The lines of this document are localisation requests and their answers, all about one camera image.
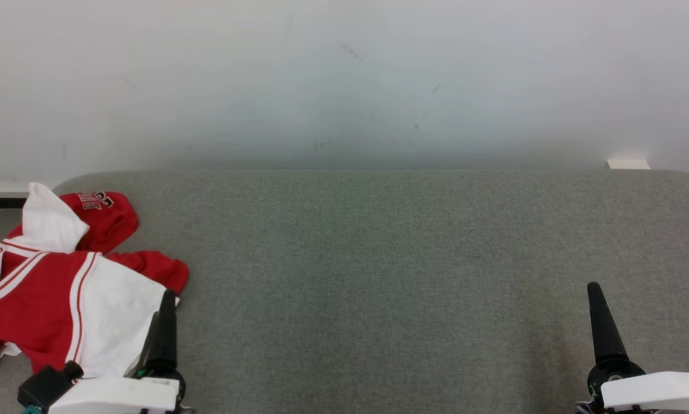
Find red white basketball jersey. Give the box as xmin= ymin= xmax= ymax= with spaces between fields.
xmin=0 ymin=183 xmax=178 ymax=381

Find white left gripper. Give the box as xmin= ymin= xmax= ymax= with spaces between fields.
xmin=48 ymin=289 xmax=187 ymax=414

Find grey fabric sofa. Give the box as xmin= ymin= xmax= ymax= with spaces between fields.
xmin=0 ymin=168 xmax=689 ymax=414

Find red shorts with white band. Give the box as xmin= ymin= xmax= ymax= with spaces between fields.
xmin=8 ymin=191 xmax=190 ymax=295

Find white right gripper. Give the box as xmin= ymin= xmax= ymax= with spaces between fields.
xmin=587 ymin=282 xmax=689 ymax=413

